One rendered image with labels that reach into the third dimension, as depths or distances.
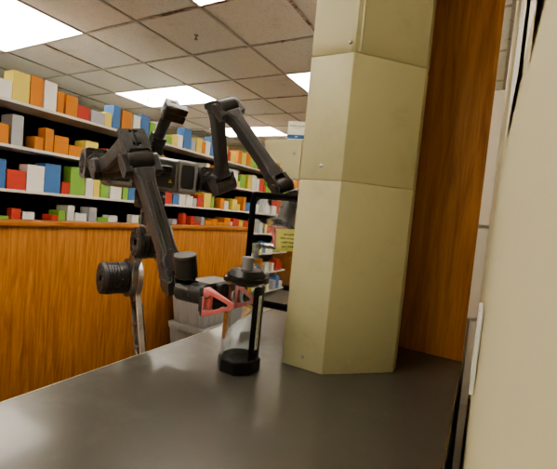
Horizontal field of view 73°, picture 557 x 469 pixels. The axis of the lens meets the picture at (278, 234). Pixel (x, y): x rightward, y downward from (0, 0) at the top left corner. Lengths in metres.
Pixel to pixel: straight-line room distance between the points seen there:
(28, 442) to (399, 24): 1.11
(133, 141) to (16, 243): 1.59
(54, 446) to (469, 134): 1.20
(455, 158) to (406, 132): 0.27
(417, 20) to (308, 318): 0.77
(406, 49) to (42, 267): 2.37
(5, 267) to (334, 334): 2.10
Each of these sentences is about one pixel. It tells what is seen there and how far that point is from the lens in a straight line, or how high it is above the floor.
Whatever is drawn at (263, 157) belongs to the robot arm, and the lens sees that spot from 1.42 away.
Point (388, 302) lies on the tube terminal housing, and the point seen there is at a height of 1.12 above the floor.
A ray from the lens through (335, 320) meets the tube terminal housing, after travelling 0.95.
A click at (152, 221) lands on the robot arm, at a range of 1.10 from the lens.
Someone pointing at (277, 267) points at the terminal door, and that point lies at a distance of 1.31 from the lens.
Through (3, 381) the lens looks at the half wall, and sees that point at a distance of 2.87.
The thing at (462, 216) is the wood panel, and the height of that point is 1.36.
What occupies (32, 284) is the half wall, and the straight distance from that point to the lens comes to 2.76.
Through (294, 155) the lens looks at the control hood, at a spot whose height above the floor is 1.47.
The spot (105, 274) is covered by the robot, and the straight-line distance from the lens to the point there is 2.22.
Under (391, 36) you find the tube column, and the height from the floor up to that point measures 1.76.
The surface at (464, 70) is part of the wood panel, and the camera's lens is 1.32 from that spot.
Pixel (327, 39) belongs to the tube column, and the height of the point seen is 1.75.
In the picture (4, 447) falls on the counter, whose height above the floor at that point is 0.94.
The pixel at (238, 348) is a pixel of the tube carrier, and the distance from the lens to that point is 0.91.
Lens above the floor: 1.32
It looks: 3 degrees down
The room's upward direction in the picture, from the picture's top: 5 degrees clockwise
